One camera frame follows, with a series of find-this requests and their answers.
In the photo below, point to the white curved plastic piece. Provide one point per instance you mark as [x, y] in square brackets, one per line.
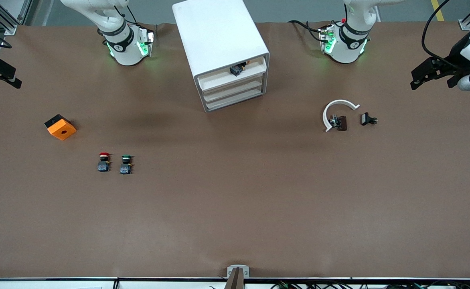
[331, 109]

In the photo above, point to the small black switch component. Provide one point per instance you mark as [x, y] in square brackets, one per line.
[366, 119]

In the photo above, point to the dark brown switch component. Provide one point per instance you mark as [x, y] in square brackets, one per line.
[341, 123]

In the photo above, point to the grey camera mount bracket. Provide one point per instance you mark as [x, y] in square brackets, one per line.
[238, 275]

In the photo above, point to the red push button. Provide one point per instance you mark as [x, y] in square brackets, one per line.
[104, 162]

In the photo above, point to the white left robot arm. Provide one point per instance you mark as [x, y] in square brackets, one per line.
[349, 50]

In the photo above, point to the white drawer cabinet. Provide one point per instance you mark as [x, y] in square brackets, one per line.
[219, 32]

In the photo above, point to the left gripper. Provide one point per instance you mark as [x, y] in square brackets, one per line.
[456, 53]

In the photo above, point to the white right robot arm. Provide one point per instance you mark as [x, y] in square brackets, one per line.
[124, 50]

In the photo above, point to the orange box with black base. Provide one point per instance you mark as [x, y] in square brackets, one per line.
[61, 129]

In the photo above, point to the white plain drawer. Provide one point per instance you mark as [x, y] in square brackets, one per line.
[235, 102]
[231, 92]

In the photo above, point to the green push button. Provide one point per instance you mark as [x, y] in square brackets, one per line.
[126, 165]

